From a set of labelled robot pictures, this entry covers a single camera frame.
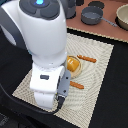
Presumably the grey pot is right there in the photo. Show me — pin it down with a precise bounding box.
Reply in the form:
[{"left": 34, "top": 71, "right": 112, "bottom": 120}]
[{"left": 60, "top": 0, "right": 76, "bottom": 19}]

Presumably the brown wooden tray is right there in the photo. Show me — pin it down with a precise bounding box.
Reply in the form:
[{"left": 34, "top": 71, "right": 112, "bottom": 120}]
[{"left": 67, "top": 0, "right": 128, "bottom": 42}]

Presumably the knife with orange handle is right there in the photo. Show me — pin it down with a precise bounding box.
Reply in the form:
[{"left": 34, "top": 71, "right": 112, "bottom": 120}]
[{"left": 77, "top": 55, "right": 97, "bottom": 63}]

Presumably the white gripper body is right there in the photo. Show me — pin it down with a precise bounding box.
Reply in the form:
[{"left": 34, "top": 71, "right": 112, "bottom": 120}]
[{"left": 30, "top": 64, "right": 71, "bottom": 109}]

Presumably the round beige plate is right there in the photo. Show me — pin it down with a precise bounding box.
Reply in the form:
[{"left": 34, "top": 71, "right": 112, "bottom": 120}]
[{"left": 69, "top": 55, "right": 82, "bottom": 79}]

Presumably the grey saucepan with handle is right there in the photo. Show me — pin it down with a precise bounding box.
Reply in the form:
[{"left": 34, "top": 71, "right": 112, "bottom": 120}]
[{"left": 81, "top": 6, "right": 116, "bottom": 27}]

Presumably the fork with orange handle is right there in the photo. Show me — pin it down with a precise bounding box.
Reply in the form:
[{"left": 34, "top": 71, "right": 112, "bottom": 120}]
[{"left": 70, "top": 81, "right": 84, "bottom": 89}]

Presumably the beige bowl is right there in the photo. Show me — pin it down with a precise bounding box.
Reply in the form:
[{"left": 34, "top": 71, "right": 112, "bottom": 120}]
[{"left": 116, "top": 4, "right": 128, "bottom": 30}]

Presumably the white woven placemat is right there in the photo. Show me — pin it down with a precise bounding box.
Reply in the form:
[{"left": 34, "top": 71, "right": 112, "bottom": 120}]
[{"left": 12, "top": 32, "right": 115, "bottom": 128}]

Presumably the orange bread loaf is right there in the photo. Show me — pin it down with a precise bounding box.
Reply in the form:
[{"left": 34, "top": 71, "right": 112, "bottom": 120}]
[{"left": 67, "top": 57, "right": 79, "bottom": 72}]

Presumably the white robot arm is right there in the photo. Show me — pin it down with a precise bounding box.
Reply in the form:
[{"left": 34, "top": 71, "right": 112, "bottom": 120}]
[{"left": 0, "top": 0, "right": 68, "bottom": 109}]

